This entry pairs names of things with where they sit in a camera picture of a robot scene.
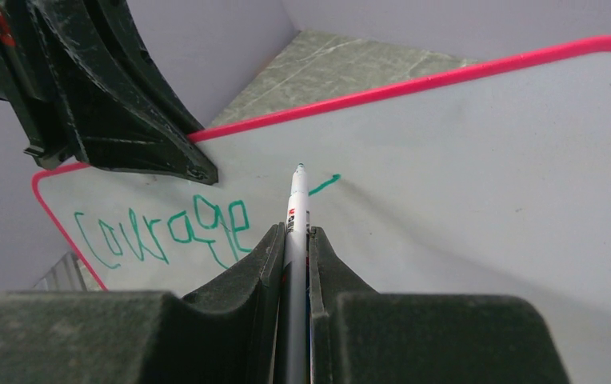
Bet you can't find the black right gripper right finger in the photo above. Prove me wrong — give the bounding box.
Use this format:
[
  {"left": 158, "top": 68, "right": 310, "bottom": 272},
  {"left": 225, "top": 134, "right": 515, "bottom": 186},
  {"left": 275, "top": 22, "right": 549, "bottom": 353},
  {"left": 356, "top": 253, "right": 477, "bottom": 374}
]
[{"left": 309, "top": 227, "right": 569, "bottom": 383}]

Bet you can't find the pink framed whiteboard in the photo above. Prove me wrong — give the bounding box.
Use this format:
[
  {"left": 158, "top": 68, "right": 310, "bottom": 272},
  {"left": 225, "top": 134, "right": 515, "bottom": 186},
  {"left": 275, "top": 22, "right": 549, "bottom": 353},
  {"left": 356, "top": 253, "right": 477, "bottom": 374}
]
[{"left": 32, "top": 36, "right": 611, "bottom": 383}]

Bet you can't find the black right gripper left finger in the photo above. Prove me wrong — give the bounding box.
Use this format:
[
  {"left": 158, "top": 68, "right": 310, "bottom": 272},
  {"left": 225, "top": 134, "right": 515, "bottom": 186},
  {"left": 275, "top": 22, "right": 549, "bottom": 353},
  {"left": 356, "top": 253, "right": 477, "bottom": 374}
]
[{"left": 0, "top": 223, "right": 285, "bottom": 383}]

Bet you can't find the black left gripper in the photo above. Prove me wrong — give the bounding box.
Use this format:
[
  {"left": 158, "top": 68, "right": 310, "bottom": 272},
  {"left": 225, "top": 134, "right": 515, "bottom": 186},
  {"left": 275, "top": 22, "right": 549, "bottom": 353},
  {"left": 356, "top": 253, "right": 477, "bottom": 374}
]
[{"left": 0, "top": 1, "right": 218, "bottom": 185}]

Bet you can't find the aluminium base extrusion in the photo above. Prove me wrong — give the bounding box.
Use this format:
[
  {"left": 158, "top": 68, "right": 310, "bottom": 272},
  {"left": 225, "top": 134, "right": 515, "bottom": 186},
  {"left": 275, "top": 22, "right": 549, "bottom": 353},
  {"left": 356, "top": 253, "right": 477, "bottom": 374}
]
[{"left": 32, "top": 252, "right": 89, "bottom": 291}]

